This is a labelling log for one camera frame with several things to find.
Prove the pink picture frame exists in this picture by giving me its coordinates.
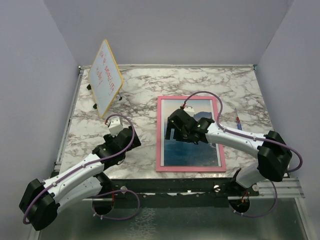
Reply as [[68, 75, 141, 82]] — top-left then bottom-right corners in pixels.
[[155, 95, 227, 173]]

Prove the blue red screwdriver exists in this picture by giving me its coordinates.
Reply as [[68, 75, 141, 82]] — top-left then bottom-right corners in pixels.
[[234, 108, 243, 131]]

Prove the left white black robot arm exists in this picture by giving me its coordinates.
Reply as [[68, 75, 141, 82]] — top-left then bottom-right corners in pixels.
[[18, 126, 141, 231]]

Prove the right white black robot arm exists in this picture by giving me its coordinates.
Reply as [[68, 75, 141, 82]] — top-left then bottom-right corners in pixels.
[[165, 108, 292, 196]]

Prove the small yellow-framed whiteboard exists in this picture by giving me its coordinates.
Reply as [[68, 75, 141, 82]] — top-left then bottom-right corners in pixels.
[[88, 39, 124, 118]]

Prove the landscape photo in frame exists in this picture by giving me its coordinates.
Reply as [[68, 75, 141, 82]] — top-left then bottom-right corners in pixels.
[[160, 98, 223, 168]]

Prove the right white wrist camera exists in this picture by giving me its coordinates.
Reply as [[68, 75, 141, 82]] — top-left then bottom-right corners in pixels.
[[184, 105, 195, 115]]

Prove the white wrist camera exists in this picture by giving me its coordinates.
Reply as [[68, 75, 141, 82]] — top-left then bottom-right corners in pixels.
[[184, 105, 195, 115], [107, 116, 123, 137]]

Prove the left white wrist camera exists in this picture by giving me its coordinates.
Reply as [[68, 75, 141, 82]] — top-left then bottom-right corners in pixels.
[[107, 116, 123, 137]]

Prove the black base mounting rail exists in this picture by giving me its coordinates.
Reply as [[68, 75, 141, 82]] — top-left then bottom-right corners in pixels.
[[111, 177, 259, 208]]

